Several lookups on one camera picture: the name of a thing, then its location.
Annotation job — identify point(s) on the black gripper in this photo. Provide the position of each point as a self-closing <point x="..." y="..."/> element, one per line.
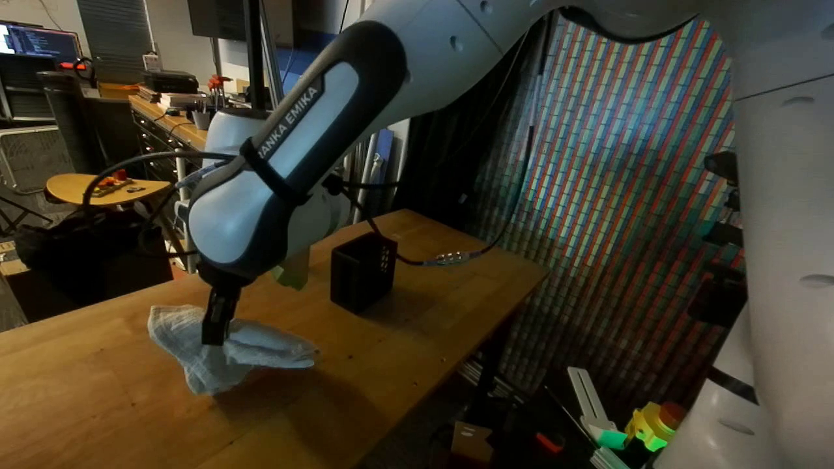
<point x="223" y="285"/>

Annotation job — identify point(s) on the white towel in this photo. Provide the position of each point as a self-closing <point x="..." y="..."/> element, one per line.
<point x="231" y="352"/>

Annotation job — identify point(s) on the black perforated box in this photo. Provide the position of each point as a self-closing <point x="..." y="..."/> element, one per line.
<point x="363" y="271"/>

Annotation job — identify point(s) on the small cardboard box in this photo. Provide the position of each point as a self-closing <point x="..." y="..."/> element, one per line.
<point x="473" y="440"/>

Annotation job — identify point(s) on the small red tool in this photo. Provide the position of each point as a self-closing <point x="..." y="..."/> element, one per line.
<point x="108" y="182"/>

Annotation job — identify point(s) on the round wooden stool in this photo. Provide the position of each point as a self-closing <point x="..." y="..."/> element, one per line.
<point x="69" y="189"/>

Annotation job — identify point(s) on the wooden workbench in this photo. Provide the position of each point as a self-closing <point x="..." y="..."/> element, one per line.
<point x="170" y="120"/>

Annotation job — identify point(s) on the black vertical pole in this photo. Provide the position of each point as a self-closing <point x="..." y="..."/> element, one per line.
<point x="257" y="52"/>

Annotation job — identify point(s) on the lit computer monitor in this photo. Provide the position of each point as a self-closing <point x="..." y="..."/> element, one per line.
<point x="39" y="39"/>

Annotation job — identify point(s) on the white flat strip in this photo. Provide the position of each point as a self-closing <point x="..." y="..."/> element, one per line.
<point x="588" y="395"/>

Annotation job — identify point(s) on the dark woven screen panel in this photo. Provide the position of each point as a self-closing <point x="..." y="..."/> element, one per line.
<point x="607" y="199"/>

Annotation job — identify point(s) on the green and yellow plastic parts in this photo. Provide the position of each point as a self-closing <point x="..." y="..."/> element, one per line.
<point x="647" y="429"/>

